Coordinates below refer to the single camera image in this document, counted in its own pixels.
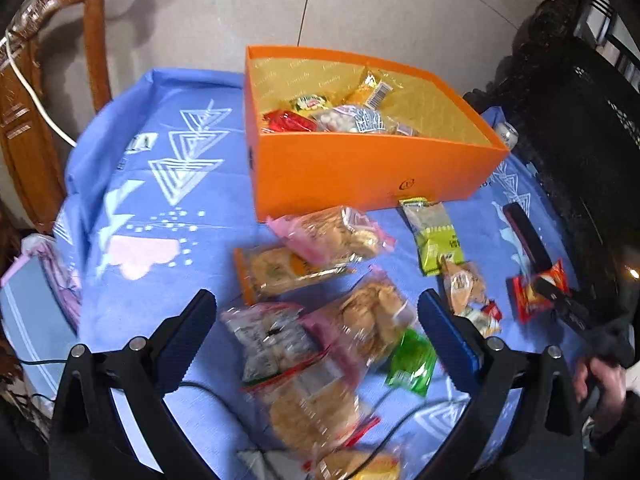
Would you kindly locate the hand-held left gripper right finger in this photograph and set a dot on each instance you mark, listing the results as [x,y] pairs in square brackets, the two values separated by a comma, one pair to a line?
[450,345]

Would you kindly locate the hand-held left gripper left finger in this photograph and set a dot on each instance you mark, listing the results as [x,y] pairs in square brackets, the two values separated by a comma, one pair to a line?
[187,345]

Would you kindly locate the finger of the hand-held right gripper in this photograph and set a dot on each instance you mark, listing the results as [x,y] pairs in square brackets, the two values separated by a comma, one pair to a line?
[562,306]

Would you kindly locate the small red snack packet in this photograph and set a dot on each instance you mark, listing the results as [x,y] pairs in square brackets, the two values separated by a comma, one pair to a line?
[530,295]

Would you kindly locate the small green snack packet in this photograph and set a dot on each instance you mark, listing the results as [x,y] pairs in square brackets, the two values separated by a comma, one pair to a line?
[412,362]

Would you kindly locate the tiny clear snack packet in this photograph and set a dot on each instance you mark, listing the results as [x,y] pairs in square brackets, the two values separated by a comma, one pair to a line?
[482,317]

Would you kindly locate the brown pastry packet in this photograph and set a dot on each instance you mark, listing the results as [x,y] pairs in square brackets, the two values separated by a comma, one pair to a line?
[462,285]

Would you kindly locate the clear packet red trim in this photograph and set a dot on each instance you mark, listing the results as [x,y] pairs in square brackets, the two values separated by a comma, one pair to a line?
[270,340]
[310,410]

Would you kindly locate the pink round pastry packet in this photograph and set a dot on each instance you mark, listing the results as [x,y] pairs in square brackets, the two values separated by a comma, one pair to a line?
[372,310]

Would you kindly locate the light green snack packet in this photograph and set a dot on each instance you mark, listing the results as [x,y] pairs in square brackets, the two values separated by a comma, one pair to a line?
[432,232]

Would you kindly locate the orange biscuit packet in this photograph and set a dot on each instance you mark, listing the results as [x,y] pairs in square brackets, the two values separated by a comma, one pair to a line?
[280,270]

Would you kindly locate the yellow orange bread packet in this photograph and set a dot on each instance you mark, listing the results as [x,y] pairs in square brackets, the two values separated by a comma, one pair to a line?
[360,465]

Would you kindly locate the pink biscuit packet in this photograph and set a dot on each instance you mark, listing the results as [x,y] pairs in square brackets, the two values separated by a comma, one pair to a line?
[340,237]

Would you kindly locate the orange cardboard box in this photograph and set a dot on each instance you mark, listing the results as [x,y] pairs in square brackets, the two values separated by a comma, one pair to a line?
[350,175]

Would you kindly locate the shiny yellow cake packet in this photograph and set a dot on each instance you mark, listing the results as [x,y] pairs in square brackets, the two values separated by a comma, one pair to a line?
[372,87]

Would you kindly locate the yellow green cake packet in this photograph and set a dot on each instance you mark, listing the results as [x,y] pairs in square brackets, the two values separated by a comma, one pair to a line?
[310,102]

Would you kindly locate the person's right forearm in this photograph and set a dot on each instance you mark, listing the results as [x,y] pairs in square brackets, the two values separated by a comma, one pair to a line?
[620,435]

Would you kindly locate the person's right hand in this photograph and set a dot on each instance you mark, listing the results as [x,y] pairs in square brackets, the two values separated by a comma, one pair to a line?
[607,390]

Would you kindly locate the black phone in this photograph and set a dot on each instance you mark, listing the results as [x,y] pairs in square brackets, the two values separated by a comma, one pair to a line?
[525,232]

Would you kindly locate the blue printed tablecloth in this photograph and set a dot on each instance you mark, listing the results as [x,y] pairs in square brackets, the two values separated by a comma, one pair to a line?
[230,195]

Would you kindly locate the blue striped cloth bundle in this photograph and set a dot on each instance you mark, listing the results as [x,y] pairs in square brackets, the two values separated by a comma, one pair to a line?
[30,300]

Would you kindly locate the white drink can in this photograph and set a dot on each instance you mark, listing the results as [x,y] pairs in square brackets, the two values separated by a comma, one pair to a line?
[506,135]

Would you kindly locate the black carved wooden furniture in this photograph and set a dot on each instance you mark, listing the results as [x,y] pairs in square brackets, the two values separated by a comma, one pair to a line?
[575,110]

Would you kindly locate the carved wooden chair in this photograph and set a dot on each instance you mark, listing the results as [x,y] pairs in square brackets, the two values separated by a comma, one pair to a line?
[95,35]

